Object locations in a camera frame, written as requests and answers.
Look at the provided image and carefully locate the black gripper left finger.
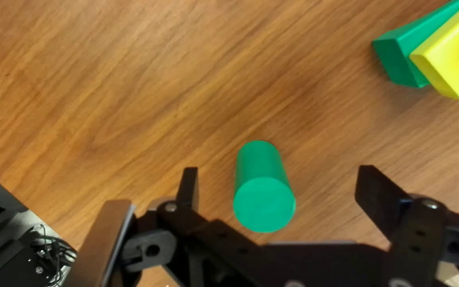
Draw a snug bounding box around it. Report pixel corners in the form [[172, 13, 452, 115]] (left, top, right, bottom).
[[173, 167, 197, 222]]

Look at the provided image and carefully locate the green arch building block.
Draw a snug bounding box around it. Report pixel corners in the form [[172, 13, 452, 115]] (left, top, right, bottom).
[[371, 0, 459, 89]]

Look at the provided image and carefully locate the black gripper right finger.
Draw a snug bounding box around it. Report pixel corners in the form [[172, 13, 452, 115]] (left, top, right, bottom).
[[353, 166, 414, 250]]

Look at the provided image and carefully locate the green cylinder block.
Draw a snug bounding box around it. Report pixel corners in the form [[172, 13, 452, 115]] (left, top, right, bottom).
[[232, 140, 296, 233]]

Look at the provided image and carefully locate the yellow arch building block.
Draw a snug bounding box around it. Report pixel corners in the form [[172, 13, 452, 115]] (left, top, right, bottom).
[[409, 11, 459, 100]]

